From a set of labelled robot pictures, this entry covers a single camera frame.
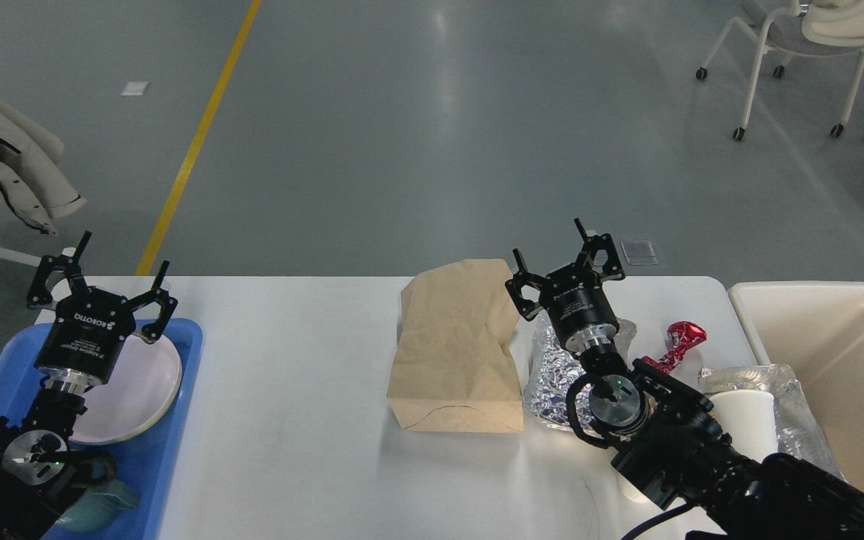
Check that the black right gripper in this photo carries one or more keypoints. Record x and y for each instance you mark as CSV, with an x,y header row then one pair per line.
x,y
580,306

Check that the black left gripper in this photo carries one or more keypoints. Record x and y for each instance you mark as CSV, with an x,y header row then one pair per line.
x,y
87,334

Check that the pink plate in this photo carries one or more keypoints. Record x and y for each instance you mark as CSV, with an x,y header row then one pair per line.
x,y
141,389

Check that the brown paper bag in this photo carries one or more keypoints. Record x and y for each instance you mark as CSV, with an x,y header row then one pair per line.
x,y
453,371

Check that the dark teal mug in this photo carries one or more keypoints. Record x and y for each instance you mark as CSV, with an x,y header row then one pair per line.
x,y
99,506

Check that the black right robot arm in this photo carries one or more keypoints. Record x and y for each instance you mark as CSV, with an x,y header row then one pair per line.
x,y
666,442

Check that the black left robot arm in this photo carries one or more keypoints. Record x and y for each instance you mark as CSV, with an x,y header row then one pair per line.
x,y
41,476

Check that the grey floor socket cover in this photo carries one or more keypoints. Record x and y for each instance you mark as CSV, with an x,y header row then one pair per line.
x,y
640,252

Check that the crumpled silver foil bag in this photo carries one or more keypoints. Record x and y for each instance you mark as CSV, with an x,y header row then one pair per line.
x,y
553,370

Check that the crushed red can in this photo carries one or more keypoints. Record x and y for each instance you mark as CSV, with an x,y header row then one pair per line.
x,y
683,336

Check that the blue plastic tray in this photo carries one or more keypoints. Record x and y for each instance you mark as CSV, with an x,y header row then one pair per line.
x,y
146,462

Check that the white floor plate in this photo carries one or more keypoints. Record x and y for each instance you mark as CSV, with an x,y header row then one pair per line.
x,y
134,88

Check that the white paper cup tipped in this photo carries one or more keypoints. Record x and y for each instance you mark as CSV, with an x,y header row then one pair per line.
x,y
630,492

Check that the white paper cup upright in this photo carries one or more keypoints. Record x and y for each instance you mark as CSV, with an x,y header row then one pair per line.
x,y
748,416

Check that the clear plastic bag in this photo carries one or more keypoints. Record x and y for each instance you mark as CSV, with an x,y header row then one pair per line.
x,y
797,432

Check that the beige plastic bin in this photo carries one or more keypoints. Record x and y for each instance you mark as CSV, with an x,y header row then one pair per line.
x,y
816,328

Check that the white chair on wheels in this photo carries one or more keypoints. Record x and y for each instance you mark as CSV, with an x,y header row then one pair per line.
x,y
808,29

